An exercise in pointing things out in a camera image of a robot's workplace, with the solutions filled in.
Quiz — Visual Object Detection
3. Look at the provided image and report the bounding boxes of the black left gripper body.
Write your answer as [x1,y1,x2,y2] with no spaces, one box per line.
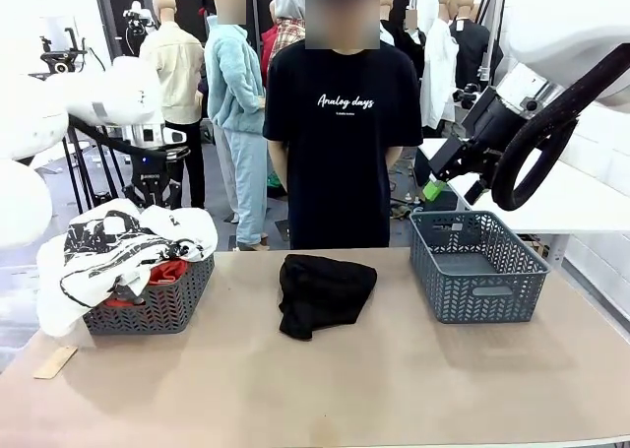
[128,145,173,196]

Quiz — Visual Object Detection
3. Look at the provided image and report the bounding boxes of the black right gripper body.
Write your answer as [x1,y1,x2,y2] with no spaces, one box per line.
[460,137,501,183]

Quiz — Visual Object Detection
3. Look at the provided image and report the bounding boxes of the white t-shirt with black print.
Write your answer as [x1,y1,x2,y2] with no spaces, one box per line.
[36,199,220,339]

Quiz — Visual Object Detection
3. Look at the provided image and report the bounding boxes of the orange sweatshirt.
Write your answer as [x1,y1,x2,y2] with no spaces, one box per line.
[105,259,191,307]

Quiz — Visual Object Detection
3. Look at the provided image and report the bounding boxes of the black garment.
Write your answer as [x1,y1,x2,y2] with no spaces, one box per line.
[278,254,379,342]

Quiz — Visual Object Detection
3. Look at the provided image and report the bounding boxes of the brown cardboard hang tag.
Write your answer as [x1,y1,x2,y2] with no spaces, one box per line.
[32,345,79,381]

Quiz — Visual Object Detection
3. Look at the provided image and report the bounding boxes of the person's right forearm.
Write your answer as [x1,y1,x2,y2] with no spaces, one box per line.
[270,160,292,194]

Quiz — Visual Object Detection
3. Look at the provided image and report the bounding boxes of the black tripod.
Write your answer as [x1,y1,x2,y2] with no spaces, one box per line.
[63,127,129,213]

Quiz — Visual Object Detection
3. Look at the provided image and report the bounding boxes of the mannequin in white shirt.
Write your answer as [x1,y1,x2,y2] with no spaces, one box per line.
[420,0,462,139]

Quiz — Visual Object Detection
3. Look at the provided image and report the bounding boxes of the person in black t-shirt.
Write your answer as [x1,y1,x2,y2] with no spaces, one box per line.
[263,0,424,251]

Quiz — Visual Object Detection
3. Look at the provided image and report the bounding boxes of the mannequin in black jacket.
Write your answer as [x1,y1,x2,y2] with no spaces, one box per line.
[450,0,506,90]

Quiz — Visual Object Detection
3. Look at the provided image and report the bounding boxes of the mannequin in cream jacket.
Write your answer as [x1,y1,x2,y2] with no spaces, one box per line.
[139,0,207,211]

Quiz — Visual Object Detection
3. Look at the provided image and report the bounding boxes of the grey plastic woven basket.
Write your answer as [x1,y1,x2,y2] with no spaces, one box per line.
[409,209,551,325]
[82,250,217,336]

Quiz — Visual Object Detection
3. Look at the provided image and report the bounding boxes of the mannequin in black suit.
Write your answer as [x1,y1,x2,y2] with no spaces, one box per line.
[388,9,427,83]

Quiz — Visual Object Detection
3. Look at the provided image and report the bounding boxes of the figure in blue fleece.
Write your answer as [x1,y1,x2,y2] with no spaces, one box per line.
[204,0,270,251]

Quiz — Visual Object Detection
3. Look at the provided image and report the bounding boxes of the black studio stand poles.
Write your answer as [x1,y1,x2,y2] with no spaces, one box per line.
[476,0,511,83]

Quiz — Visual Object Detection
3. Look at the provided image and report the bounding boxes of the mannequin in blue shirt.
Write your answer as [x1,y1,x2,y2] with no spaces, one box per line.
[378,0,395,45]

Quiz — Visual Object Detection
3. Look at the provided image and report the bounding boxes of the clear plastic storage box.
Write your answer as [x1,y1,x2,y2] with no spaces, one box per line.
[0,263,50,370]

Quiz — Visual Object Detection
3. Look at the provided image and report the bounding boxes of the mannequin in red garment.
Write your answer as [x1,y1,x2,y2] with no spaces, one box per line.
[260,0,280,73]

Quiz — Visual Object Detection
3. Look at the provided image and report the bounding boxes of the mannequin in grey hood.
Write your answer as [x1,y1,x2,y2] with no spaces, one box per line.
[269,0,306,60]

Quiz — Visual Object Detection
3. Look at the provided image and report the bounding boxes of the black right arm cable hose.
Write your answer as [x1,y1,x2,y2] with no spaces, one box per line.
[491,41,630,211]

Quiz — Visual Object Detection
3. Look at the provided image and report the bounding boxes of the black camera rig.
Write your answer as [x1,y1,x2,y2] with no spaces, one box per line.
[38,27,89,78]

